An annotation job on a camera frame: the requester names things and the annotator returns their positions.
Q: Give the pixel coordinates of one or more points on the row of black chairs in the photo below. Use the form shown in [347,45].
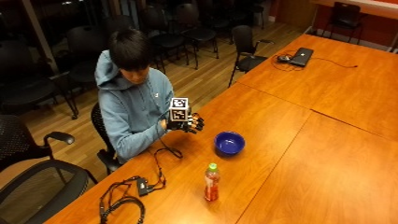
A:
[104,40]

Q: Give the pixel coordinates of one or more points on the the person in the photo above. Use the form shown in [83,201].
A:
[132,109]

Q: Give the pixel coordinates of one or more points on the red drink bottle green cap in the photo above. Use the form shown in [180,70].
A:
[212,183]

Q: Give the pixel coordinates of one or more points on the black mesh armchair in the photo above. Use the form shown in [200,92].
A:
[38,193]

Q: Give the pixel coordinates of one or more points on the black chair with armrests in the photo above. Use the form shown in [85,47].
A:
[248,49]

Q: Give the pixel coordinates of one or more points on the blue bowl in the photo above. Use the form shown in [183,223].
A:
[230,143]

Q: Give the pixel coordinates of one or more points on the white cube with black markers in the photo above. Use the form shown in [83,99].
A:
[179,109]

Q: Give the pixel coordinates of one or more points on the black mesh office chair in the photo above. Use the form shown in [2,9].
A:
[104,143]

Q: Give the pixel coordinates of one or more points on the small black hub box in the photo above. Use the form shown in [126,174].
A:
[143,186]

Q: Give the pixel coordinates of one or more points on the black laptop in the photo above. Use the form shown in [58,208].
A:
[301,56]

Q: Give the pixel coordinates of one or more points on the black chair by wall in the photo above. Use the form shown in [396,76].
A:
[345,19]

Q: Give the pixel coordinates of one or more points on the black armchair with curved armrest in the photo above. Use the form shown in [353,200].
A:
[29,140]

